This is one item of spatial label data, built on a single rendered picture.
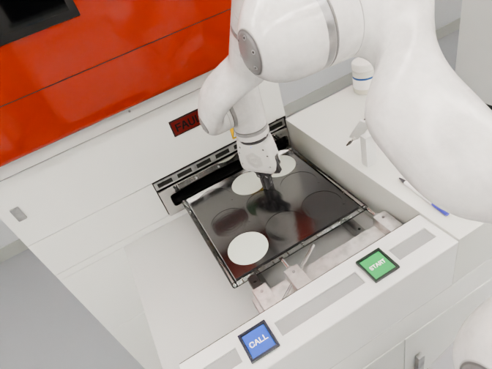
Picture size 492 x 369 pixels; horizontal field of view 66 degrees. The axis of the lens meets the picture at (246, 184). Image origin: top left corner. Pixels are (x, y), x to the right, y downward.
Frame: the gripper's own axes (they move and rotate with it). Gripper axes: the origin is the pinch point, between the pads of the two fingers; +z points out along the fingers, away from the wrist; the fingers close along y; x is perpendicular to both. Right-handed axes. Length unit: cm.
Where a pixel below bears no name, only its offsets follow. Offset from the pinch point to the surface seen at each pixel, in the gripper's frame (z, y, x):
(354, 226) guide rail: 6.9, 25.1, -4.1
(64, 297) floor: 92, -142, -28
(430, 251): -4.1, 43.5, -15.5
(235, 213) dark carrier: 2.1, -4.2, -11.9
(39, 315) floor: 92, -147, -42
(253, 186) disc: 1.9, -4.1, -1.1
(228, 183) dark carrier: 2.0, -12.6, -1.6
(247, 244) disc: 2.0, 4.3, -20.5
